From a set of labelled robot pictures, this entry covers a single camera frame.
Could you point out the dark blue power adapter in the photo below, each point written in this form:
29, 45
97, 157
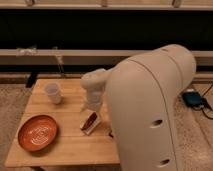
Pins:
192, 99

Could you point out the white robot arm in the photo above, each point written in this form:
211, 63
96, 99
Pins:
139, 93

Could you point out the translucent plastic cup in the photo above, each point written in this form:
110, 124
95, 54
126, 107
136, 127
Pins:
52, 90

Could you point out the wooden table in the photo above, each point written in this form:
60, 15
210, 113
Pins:
71, 146

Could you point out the orange ceramic plate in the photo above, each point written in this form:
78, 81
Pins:
37, 133

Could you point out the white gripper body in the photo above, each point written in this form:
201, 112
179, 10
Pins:
94, 85

